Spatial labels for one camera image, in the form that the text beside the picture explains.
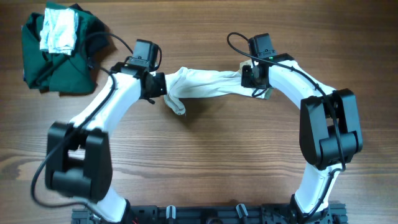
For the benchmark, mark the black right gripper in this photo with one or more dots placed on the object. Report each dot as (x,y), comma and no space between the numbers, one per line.
(245,81)

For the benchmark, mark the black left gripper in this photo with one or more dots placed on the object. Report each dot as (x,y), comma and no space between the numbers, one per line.
(161,89)

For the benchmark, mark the white tan green shirt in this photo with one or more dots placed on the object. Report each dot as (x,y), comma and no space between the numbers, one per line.
(193,83)

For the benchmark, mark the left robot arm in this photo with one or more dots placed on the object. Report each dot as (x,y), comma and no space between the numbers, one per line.
(78,161)

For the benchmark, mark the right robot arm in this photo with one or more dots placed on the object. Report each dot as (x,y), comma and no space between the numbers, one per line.
(329,132)

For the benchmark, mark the light patterned folded cloth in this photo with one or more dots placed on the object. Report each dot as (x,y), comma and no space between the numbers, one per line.
(58,35)

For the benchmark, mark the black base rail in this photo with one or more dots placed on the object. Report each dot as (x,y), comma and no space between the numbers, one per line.
(266,213)

